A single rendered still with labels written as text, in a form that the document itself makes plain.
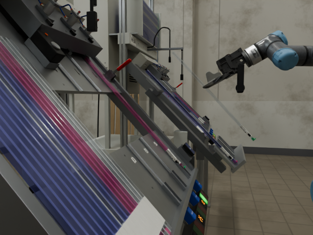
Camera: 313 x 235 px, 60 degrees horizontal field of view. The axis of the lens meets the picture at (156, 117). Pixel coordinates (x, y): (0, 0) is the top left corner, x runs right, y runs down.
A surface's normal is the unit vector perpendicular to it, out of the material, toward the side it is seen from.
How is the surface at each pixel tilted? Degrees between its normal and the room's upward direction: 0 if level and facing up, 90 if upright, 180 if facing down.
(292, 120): 90
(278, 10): 90
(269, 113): 90
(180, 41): 90
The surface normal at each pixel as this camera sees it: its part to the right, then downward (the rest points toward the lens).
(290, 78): -0.25, 0.07
